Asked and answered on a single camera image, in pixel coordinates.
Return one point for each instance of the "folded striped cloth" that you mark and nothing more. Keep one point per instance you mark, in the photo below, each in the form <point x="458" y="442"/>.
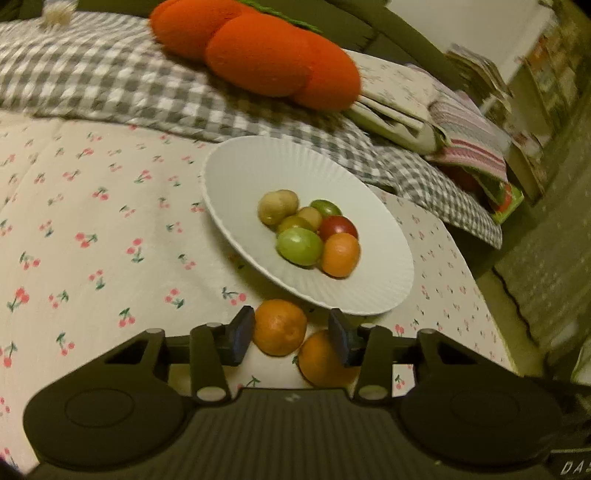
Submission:
<point x="471" y="138"/>

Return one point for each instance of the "orange mandarin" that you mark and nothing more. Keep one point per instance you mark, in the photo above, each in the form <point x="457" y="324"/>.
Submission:
<point x="340" y="254"/>
<point x="279" y="326"/>
<point x="321" y="364"/>

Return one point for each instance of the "large yellow fruit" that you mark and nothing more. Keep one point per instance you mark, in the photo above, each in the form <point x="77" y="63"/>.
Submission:
<point x="277" y="206"/>

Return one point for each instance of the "orange pumpkin cushion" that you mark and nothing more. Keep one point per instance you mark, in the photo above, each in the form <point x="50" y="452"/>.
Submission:
<point x="258" y="55"/>

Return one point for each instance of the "olive yellow tomato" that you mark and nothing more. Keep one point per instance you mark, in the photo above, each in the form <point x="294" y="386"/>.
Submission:
<point x="292" y="223"/>

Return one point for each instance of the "green orange picture book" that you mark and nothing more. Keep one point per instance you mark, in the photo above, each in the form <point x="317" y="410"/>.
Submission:
<point x="508" y="203"/>

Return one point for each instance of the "olive green sofa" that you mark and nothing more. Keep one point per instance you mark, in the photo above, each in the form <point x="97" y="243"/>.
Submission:
<point x="406" y="32"/>

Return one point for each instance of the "grey checkered blanket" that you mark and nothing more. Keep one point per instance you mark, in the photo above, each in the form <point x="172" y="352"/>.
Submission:
<point x="115" y="78"/>

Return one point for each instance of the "cluttered shelf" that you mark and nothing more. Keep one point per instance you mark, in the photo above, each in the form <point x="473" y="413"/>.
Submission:
<point x="549" y="83"/>

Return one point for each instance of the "small yellow fruit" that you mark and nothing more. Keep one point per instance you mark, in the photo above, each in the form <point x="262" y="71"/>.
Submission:
<point x="311" y="216"/>

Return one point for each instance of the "cherry print tablecloth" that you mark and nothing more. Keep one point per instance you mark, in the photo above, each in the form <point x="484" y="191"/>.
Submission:
<point x="115" y="230"/>

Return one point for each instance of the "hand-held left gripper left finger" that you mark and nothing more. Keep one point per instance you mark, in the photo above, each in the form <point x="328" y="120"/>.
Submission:
<point x="240" y="337"/>

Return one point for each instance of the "folded floral cloth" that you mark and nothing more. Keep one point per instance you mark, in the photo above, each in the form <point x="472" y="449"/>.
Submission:
<point x="397" y="106"/>

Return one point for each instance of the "patterned floor rug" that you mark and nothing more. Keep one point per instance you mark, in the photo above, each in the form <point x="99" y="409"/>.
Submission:
<point x="549" y="258"/>

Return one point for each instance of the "small white tissue object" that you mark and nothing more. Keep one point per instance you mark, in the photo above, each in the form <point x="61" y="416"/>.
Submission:
<point x="57" y="14"/>

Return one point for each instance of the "red tomato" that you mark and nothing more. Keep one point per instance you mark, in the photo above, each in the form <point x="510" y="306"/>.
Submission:
<point x="338" y="227"/>

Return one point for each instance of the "large green fruit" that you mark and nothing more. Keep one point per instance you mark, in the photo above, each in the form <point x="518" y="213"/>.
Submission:
<point x="299" y="247"/>

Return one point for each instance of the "small green tomato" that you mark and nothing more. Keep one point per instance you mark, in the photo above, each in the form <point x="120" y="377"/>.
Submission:
<point x="325" y="207"/>

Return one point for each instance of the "white ribbed plate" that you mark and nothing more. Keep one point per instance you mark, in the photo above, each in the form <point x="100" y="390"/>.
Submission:
<point x="369" y="277"/>

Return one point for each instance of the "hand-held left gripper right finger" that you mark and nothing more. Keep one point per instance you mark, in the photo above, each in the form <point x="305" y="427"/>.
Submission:
<point x="339" y="339"/>

